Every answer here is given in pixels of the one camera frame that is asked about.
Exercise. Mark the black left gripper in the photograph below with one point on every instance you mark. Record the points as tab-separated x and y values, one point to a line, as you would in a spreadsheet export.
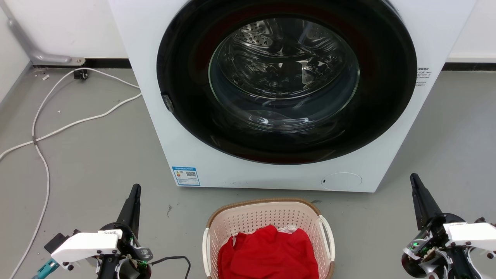
133	250

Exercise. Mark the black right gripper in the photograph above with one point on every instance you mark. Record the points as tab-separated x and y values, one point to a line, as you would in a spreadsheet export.
426	248

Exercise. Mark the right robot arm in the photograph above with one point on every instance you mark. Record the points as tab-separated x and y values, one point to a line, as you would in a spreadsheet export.
461	265

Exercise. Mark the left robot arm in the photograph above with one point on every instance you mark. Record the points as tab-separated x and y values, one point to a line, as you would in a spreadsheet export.
106	269

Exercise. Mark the beige perforated laundry basket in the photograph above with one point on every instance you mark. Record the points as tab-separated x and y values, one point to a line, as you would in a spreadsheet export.
267	215

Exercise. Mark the blue energy label sticker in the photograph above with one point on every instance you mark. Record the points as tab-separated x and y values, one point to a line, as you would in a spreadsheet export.
186	176

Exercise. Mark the round white filter cover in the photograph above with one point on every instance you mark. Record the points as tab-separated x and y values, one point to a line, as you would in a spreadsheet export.
341	181

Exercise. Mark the white front-load washing machine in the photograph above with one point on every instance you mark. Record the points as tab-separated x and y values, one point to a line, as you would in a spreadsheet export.
155	116

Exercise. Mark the white cloth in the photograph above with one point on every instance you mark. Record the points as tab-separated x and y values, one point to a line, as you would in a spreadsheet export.
287	229

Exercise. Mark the red garment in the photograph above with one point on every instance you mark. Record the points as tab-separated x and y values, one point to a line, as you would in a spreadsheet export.
267	254

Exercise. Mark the black round washer door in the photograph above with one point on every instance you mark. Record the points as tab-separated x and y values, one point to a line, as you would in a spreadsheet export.
186	77

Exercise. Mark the grey drain pipe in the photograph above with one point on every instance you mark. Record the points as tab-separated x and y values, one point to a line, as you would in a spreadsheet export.
27	45

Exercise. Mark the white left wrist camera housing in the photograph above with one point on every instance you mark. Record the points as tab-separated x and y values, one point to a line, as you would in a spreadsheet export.
85	246

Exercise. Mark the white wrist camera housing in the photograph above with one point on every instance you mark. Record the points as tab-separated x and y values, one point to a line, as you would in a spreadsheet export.
472	234
85	246

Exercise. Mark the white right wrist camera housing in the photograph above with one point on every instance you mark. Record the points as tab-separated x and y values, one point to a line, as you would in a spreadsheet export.
472	234

